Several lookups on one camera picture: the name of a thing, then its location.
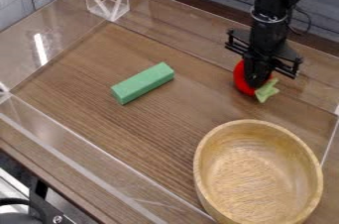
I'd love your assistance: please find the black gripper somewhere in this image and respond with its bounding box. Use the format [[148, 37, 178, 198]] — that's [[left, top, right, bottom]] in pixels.
[[225, 29, 303, 87]]

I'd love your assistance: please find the red plush strawberry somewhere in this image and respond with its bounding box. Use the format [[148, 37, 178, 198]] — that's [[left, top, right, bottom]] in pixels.
[[233, 60, 279, 103]]

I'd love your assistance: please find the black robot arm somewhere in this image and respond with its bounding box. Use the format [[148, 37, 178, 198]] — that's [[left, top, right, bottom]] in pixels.
[[225, 0, 303, 89]]

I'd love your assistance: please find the green rectangular block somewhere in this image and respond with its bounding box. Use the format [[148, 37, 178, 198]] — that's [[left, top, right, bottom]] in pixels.
[[110, 62, 174, 105]]

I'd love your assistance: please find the wooden bowl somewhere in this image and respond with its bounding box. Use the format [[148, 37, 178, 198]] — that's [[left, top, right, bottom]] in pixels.
[[193, 119, 323, 224]]

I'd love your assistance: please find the clear acrylic enclosure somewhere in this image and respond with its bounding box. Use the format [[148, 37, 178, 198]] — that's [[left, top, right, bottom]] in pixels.
[[0, 0, 339, 224]]

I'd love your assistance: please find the black metal table bracket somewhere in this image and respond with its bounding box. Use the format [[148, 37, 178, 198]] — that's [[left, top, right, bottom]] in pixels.
[[29, 179, 77, 224]]

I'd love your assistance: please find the black cable lower left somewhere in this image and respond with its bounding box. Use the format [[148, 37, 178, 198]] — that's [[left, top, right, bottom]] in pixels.
[[0, 197, 45, 224]]

